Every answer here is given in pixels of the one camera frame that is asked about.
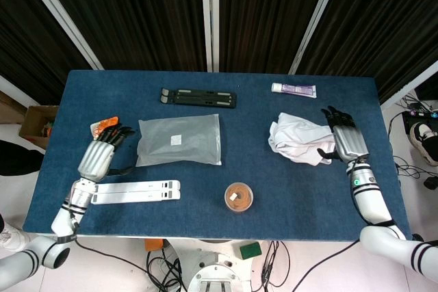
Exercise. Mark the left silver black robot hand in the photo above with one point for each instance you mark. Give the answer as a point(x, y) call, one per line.
point(96, 160)

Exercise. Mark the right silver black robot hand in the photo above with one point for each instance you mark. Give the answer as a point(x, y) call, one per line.
point(349, 141)

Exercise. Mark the white garment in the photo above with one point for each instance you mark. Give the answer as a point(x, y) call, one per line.
point(297, 138)

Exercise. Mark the translucent white plastic bag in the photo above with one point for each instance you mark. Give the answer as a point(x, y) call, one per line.
point(178, 141)

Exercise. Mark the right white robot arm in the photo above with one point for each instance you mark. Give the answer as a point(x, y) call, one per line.
point(373, 203)

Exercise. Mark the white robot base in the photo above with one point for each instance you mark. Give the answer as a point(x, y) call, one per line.
point(212, 264)

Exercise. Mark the orange snack packet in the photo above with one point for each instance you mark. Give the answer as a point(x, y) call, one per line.
point(104, 123)

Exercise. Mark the white folding laptop stand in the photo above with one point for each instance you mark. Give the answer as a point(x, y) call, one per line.
point(137, 192)

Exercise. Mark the brown cardboard box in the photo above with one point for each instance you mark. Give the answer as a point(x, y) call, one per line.
point(32, 124)

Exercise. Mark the black white sneaker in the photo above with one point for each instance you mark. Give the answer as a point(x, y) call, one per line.
point(422, 138)

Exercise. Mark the white purple toothpaste tube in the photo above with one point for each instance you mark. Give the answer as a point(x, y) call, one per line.
point(294, 89)

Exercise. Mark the blue felt table cover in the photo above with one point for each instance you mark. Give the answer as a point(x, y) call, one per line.
point(171, 216)

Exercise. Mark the orange block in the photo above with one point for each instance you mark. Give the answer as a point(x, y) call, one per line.
point(154, 245)

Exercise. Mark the black curtain panel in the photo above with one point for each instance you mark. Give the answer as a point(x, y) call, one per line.
point(27, 49)
point(267, 15)
point(137, 15)
point(376, 25)

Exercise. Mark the black folding laptop stand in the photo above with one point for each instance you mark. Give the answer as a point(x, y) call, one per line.
point(198, 98)

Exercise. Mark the clear jar of rubber bands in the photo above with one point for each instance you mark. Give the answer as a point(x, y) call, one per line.
point(239, 198)

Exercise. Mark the green block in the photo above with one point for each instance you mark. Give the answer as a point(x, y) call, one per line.
point(250, 250)

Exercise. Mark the white partition frame post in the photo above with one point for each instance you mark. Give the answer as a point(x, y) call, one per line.
point(315, 22)
point(61, 18)
point(209, 15)

